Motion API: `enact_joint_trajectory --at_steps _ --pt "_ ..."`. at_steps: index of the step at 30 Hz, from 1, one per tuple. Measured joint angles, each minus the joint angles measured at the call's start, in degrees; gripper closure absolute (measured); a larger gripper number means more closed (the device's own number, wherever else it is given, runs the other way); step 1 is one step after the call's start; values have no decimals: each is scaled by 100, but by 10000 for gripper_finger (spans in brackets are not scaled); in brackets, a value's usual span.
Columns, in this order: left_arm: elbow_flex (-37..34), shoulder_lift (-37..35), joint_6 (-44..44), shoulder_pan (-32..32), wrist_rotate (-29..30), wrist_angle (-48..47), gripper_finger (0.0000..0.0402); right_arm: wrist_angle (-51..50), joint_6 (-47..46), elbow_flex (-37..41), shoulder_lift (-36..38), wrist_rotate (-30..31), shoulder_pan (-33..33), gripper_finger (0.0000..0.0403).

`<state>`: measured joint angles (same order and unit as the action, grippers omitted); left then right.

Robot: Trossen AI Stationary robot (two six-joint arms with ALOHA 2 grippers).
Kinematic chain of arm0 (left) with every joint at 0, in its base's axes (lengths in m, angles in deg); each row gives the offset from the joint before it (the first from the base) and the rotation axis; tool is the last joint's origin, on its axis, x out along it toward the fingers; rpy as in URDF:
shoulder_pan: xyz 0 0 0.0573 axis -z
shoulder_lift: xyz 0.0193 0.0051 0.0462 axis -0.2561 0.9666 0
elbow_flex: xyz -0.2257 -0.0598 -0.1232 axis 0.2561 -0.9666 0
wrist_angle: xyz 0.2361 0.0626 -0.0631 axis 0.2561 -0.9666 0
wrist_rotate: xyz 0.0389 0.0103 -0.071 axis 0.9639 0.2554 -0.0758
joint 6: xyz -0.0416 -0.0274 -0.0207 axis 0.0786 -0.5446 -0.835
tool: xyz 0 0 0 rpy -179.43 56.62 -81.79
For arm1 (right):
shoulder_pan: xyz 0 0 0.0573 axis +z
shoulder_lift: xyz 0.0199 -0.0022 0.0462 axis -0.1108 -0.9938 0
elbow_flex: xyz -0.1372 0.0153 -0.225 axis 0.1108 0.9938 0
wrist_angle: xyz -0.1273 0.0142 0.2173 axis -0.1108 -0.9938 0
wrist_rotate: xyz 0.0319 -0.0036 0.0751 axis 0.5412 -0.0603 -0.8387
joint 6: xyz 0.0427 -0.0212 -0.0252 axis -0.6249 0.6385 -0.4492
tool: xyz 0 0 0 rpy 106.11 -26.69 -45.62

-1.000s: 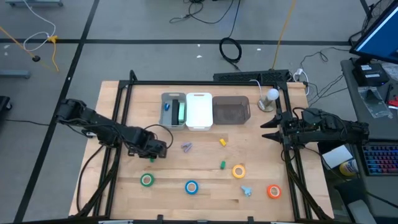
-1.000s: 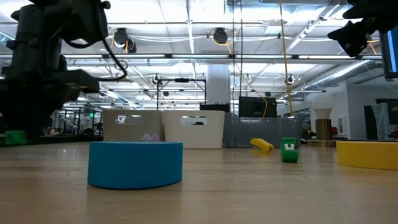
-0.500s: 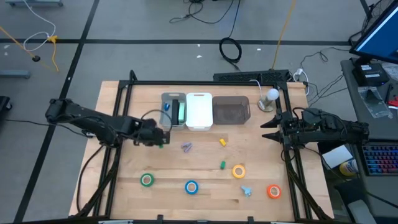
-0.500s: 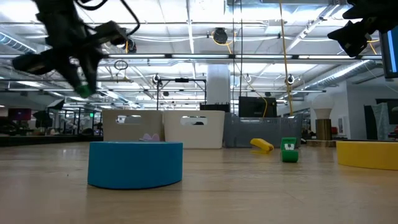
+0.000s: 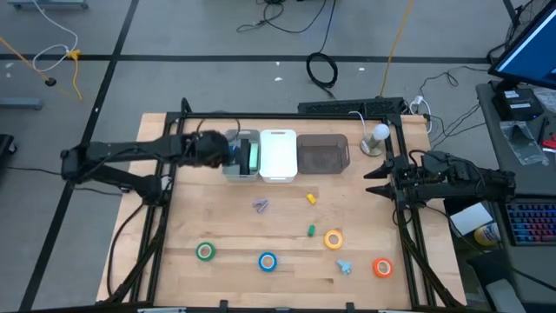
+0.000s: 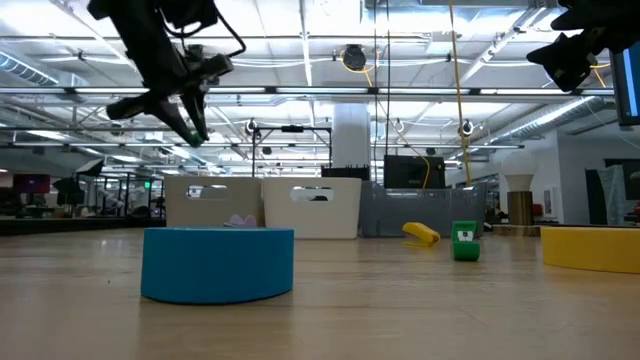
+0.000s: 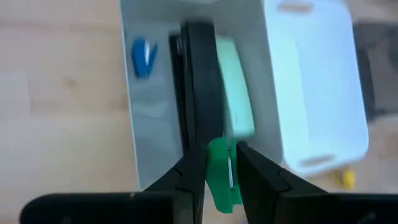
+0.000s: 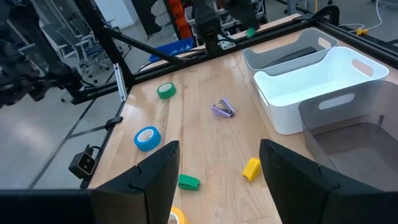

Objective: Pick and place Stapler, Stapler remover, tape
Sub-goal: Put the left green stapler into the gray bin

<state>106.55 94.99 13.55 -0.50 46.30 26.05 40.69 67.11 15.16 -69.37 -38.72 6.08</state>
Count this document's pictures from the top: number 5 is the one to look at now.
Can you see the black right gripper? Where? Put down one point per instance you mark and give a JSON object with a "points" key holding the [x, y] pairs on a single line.
{"points": [[408, 180]]}

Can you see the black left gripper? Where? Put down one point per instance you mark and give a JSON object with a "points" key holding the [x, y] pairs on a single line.
{"points": [[195, 150]]}

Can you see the mint green stapler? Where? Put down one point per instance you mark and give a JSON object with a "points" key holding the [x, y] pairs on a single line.
{"points": [[254, 156]]}

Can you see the yellow mini stapler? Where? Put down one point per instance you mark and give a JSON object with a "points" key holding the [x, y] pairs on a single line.
{"points": [[311, 199]]}

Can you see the yellow tape roll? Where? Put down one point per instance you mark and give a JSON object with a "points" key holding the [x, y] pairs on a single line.
{"points": [[326, 240]]}

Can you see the green mini stapler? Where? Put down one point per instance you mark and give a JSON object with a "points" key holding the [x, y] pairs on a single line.
{"points": [[311, 231]]}

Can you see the green tape roll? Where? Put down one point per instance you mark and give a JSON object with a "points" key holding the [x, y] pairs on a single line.
{"points": [[198, 251]]}

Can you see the blue tape roll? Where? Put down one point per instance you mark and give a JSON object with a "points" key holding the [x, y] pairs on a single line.
{"points": [[260, 262]]}

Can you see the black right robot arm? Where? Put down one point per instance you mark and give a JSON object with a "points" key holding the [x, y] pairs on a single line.
{"points": [[469, 182]]}

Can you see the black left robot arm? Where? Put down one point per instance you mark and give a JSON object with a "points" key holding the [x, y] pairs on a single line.
{"points": [[130, 150]]}

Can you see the purple staple remover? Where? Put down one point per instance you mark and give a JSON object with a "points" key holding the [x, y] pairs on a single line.
{"points": [[260, 205]]}

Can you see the orange tape roll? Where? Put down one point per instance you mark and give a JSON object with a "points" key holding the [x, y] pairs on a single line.
{"points": [[375, 268]]}

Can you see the light blue staple remover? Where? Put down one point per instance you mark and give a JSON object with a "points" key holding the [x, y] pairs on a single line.
{"points": [[345, 267]]}

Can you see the grey plastic bin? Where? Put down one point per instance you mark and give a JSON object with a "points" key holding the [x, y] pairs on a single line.
{"points": [[241, 178]]}

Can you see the white plastic bin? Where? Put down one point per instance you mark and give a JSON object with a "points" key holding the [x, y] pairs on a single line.
{"points": [[278, 156]]}

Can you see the white bulb lamp wooden base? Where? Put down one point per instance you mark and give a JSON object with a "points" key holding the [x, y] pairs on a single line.
{"points": [[381, 131]]}

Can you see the brown translucent plastic bin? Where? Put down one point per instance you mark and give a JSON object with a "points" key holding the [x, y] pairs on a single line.
{"points": [[321, 154]]}

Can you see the black power strip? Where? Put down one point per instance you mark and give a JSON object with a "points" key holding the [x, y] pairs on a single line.
{"points": [[347, 106]]}

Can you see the white paper box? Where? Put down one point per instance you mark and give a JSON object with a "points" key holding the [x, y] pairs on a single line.
{"points": [[471, 219]]}

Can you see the yellow wipes canister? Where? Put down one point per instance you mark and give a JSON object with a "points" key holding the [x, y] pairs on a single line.
{"points": [[486, 235]]}

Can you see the clear plastic bag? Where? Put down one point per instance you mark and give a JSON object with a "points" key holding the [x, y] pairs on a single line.
{"points": [[521, 143]]}

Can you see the black mini computer box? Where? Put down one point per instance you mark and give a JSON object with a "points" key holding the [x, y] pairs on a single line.
{"points": [[517, 106]]}

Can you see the grey side desk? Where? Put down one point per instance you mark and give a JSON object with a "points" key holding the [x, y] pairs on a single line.
{"points": [[540, 180]]}

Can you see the backlit computer keyboard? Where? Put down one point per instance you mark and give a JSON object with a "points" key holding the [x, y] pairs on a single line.
{"points": [[534, 226]]}

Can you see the red desk item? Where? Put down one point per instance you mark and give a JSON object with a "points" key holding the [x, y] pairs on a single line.
{"points": [[551, 143]]}

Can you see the black computer monitor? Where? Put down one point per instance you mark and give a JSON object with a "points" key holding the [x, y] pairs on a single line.
{"points": [[530, 56]]}

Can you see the black floor disc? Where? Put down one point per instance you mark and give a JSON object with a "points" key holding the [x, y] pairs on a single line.
{"points": [[50, 81]]}

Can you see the grey furniture foot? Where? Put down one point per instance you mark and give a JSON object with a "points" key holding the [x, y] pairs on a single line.
{"points": [[48, 4], [19, 104]]}

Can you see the black chair base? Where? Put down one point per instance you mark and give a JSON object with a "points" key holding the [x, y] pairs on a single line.
{"points": [[5, 145]]}

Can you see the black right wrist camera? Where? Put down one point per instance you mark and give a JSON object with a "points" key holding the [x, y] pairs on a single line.
{"points": [[436, 161]]}

